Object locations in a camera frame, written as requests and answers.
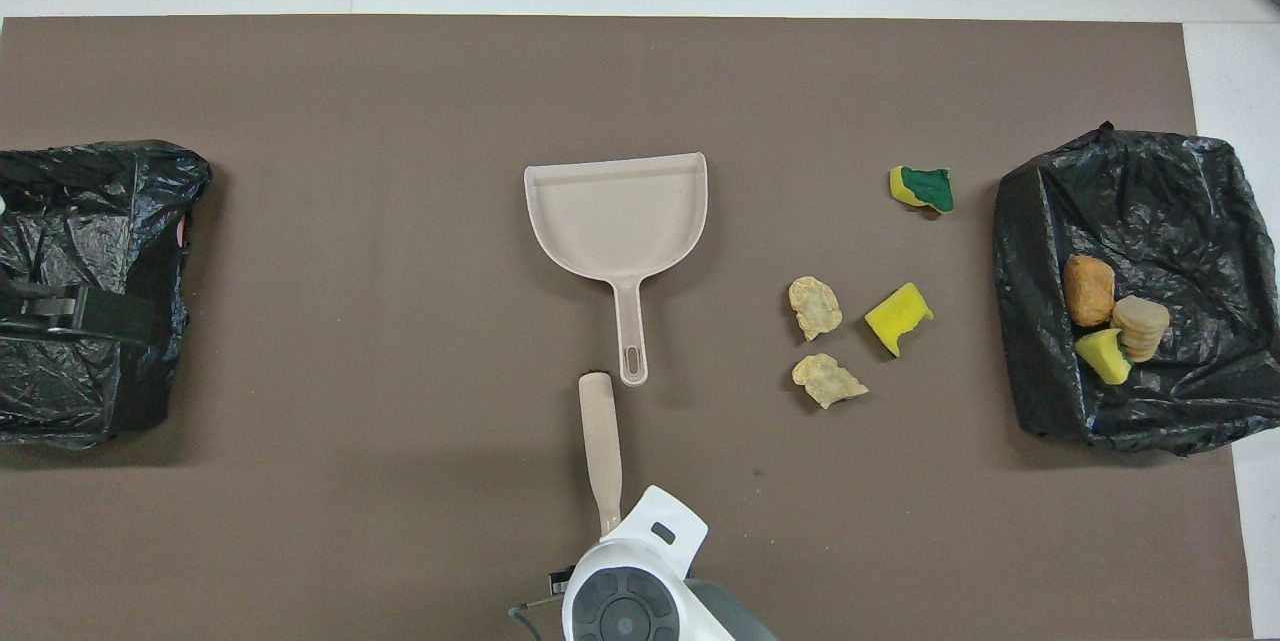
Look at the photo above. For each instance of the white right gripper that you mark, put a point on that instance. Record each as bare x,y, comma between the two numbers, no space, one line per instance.
645,516

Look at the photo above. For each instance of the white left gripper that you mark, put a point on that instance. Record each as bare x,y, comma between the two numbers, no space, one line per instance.
25,316

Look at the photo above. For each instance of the beige food piece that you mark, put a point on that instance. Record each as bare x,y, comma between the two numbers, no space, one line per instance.
826,381
815,309

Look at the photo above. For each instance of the beige plastic dustpan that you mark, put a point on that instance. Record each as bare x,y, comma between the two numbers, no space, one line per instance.
615,216

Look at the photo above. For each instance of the notched yellow sponge piece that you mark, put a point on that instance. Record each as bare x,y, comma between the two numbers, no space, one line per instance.
897,318

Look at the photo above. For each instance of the green and yellow sponge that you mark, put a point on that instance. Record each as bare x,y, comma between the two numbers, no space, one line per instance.
928,189

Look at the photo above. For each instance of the yellow sponge wedge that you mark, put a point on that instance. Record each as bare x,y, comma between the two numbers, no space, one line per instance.
1103,358

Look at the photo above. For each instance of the orange-brown sponge lump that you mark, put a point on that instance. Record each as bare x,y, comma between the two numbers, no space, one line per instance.
1088,289

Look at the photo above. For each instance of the beige layered sponge chunk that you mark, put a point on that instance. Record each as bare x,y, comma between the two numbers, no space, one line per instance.
1142,326

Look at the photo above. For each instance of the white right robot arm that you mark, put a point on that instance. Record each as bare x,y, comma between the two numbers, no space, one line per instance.
640,611

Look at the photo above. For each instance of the black bag-lined bin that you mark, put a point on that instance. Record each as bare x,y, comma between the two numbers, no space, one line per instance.
90,211
1200,221

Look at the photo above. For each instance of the brown table mat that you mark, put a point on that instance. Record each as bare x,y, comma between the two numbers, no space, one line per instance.
400,121

